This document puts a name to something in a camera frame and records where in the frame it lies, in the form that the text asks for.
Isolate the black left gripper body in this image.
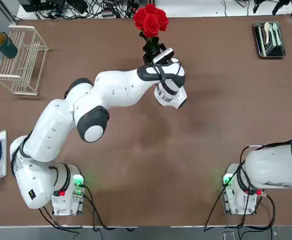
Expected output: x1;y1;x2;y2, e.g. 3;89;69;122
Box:
156;43;168;58

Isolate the black cylindrical vase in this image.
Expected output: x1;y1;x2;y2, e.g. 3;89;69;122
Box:
142;48;159;66

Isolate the red rose bouquet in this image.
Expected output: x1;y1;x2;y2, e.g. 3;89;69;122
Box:
133;3;169;60

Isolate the beige wooden spoon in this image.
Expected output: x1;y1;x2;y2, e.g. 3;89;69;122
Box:
264;21;271;45

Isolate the pale green spoon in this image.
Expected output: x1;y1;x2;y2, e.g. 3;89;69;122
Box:
275;22;282;46

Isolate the pale green fork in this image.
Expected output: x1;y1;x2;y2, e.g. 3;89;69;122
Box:
270;22;277;47

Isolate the silver metal tray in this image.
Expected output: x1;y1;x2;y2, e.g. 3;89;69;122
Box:
254;21;286;60

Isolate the white desk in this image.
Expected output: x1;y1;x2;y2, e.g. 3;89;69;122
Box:
17;0;292;19

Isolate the small grey desk device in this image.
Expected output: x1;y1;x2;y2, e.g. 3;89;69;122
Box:
101;9;116;19

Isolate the teal cup yellow inside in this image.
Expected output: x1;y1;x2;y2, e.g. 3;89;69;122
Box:
0;31;18;60

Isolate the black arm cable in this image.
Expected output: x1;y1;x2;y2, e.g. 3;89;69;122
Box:
240;136;292;176

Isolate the white wire rack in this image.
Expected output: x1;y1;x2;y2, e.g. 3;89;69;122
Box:
0;24;49;96

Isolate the aluminium frame post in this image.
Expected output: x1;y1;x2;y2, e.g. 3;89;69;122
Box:
0;0;18;25

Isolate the black base cable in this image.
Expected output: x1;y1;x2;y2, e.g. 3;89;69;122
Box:
204;159;276;232
37;184;139;231

